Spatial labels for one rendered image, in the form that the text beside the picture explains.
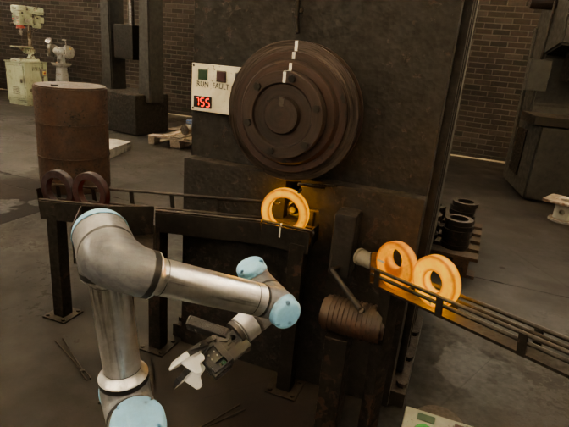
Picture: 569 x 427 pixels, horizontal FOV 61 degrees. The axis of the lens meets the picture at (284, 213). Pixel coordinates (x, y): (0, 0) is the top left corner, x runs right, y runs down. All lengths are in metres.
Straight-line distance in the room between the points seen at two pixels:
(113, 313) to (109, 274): 0.19
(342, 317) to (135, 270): 0.88
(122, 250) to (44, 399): 1.27
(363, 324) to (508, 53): 6.36
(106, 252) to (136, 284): 0.08
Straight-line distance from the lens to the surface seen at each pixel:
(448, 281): 1.44
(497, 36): 7.67
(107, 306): 1.12
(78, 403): 2.10
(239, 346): 1.25
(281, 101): 1.59
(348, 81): 1.62
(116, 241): 0.96
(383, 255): 1.59
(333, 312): 1.66
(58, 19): 10.82
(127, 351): 1.19
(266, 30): 1.88
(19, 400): 2.18
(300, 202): 1.74
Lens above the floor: 1.32
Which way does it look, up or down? 19 degrees down
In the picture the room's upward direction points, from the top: 5 degrees clockwise
